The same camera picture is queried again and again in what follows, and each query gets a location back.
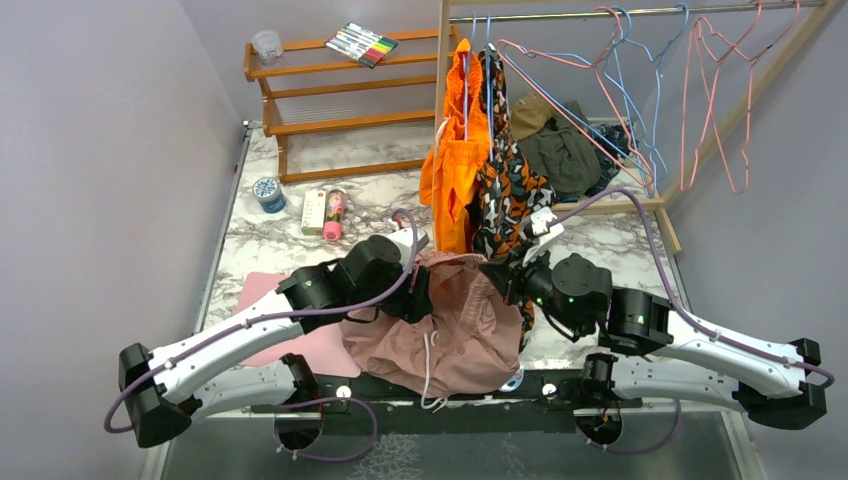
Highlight pink floral bottle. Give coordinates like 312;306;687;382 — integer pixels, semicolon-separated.
323;189;346;241

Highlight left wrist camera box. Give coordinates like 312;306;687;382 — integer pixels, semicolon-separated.
387;227;430;257

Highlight pink shorts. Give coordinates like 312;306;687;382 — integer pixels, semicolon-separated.
340;252;523;412

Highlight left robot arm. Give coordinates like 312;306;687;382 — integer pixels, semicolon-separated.
104;228;432;448

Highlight blue hanger holding shorts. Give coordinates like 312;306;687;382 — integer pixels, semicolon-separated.
481;15;495;163

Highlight pink clipboard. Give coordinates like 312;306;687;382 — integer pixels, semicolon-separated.
235;271;362;380

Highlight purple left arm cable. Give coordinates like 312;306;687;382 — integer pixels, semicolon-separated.
103;208;420;435

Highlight wooden clothes rack frame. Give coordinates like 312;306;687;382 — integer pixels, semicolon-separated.
435;0;847;255

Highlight clear plastic cup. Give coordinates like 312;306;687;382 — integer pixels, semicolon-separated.
251;30;284;67

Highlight tan folded garment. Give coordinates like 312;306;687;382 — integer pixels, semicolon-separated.
510;92;555;141

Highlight marker pen set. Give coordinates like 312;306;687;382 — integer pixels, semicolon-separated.
324;22;399;69

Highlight olive green garment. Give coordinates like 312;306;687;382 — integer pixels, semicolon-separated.
517;110;600;202

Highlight wooden shelf rack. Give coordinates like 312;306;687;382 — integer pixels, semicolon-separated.
243;29;444;183

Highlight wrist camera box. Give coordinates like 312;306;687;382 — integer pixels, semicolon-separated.
522;207;564;266
387;227;430;257

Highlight white rectangular box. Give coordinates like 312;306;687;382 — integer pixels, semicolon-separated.
301;189;327;236

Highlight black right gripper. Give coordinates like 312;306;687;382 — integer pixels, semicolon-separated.
480;238;588;335

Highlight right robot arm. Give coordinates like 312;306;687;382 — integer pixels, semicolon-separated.
480;254;827;430

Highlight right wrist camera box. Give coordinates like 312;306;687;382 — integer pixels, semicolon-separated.
522;207;564;266

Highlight blue wire hanger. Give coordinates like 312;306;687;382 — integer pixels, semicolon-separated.
513;5;690;199

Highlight pink wire hanger right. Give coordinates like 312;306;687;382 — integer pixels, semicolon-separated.
675;1;803;195

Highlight camouflage orange black shorts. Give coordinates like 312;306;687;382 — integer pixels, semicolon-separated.
470;44;558;352

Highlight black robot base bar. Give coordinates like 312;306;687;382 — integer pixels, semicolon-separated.
250;369;606;435

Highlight clear plastic toy package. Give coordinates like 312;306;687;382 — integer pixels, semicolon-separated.
498;366;525;393

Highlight metal hanging rod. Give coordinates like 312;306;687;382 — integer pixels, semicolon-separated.
450;1;825;24

